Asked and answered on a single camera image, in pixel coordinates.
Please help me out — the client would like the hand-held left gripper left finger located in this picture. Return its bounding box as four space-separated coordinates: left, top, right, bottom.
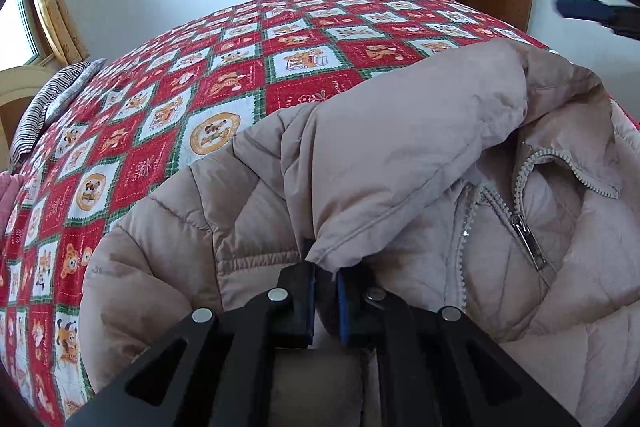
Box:
65 261 317 427

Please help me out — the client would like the folded pink blanket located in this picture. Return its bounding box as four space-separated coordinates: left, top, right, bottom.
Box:
0 172 23 235

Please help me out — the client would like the short yellow curtain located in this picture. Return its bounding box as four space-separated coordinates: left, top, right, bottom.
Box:
27 0 91 68

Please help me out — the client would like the red checked printed bedspread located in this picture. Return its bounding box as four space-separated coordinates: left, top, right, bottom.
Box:
0 0 553 425

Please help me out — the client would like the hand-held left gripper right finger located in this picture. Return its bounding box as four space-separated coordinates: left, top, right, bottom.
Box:
336 268 583 427

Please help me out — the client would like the cream and brown headboard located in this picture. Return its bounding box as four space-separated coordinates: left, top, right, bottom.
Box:
0 64 51 172

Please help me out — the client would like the grey dotted pillow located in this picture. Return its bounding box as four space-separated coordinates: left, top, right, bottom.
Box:
44 61 107 124

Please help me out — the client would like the striped pillow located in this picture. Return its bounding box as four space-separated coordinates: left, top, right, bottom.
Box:
9 62 88 162

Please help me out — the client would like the window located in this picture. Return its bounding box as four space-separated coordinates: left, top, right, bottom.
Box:
0 0 41 70

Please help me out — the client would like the pale pink quilted puffer jacket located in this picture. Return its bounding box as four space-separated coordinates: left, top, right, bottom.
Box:
80 38 640 427

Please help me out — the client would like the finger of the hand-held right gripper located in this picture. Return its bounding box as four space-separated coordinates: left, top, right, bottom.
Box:
556 0 617 26

